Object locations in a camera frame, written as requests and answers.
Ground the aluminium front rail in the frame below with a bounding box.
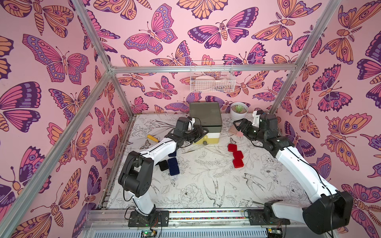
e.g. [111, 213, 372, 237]
[81, 208, 318, 238]

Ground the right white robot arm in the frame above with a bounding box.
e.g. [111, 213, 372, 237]
[233, 110, 353, 235]

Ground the white wire basket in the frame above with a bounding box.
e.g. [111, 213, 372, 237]
[189, 64, 236, 94]

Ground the red brooch box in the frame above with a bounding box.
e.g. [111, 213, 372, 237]
[233, 151, 244, 160]
[227, 143, 238, 152]
[232, 159, 244, 169]

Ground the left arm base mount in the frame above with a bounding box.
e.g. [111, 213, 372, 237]
[128, 209, 170, 228]

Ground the small navy brooch box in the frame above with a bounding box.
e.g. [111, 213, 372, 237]
[168, 151, 177, 158]

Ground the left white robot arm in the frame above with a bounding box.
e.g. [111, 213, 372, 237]
[118, 117, 209, 217]

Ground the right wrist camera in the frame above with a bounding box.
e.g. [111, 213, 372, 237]
[252, 110, 278, 131]

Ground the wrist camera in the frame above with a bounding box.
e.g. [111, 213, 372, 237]
[252, 110, 278, 131]
[174, 117, 195, 133]

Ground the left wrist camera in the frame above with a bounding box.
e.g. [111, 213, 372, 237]
[174, 117, 195, 133]

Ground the black brooch box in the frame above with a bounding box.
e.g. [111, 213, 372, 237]
[158, 160, 169, 172]

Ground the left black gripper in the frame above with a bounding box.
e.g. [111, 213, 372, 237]
[182, 126, 209, 144]

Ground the three-drawer cabinet frame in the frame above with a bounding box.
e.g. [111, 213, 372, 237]
[190, 102, 223, 133]

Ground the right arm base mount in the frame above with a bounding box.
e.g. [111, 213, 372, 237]
[244, 200, 291, 226]

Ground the white potted succulent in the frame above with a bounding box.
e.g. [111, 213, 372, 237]
[230, 102, 249, 121]

